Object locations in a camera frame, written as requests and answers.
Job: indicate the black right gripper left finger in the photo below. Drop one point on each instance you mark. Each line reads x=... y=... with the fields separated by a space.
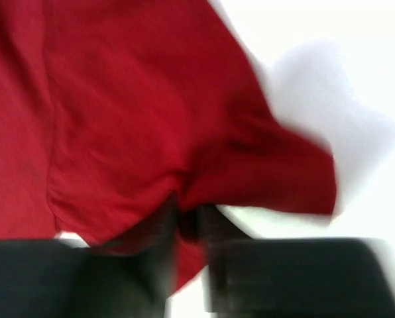
x=126 y=277

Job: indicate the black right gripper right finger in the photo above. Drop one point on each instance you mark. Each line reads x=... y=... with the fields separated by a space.
x=293 y=277

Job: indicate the red t shirt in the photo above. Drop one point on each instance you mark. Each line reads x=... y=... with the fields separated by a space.
x=109 y=107

